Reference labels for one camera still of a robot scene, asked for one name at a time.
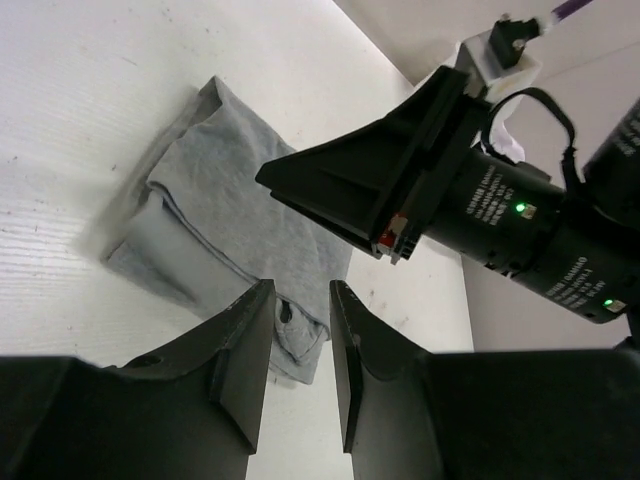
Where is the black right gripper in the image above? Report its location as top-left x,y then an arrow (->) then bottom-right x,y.
256,67 -> 488,262

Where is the grey tank top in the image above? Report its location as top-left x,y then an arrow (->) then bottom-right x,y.
79,77 -> 352,384

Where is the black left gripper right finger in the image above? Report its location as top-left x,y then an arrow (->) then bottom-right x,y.
330,281 -> 639,479

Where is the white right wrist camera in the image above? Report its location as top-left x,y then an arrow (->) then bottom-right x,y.
454,16 -> 542,103

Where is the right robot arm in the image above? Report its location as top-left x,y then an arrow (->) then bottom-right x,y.
256,66 -> 639,349

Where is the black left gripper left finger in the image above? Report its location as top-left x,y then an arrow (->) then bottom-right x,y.
1,280 -> 276,479

